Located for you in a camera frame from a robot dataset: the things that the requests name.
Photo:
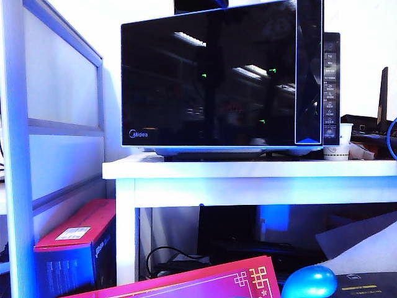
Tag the black box yellow label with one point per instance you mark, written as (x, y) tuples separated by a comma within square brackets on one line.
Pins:
[(372, 285)]

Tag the black flat panel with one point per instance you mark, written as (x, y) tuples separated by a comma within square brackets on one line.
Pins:
[(226, 223)]

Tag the black router with antennas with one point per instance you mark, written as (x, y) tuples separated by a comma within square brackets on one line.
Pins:
[(352, 121)]

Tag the white foam sheet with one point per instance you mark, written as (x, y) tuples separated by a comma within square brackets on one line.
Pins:
[(356, 242)]

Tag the red gift box gold pattern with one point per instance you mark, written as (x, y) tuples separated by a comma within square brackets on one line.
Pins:
[(201, 282)]

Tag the black glass microwave door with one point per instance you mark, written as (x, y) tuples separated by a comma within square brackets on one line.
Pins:
[(201, 93)]

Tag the printed white paper cup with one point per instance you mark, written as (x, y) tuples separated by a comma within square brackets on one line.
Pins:
[(336, 154)]

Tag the white framed office partition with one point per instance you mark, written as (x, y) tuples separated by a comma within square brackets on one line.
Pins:
[(18, 155)]

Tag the red and blue carton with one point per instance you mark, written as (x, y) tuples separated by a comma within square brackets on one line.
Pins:
[(71, 223)]

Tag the shiny blue egg-shaped object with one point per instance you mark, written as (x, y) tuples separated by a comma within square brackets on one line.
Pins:
[(310, 281)]

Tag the plain white plastic cup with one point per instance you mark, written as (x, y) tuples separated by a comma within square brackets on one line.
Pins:
[(346, 135)]

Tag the white table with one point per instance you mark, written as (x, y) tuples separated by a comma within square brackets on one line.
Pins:
[(248, 189)]

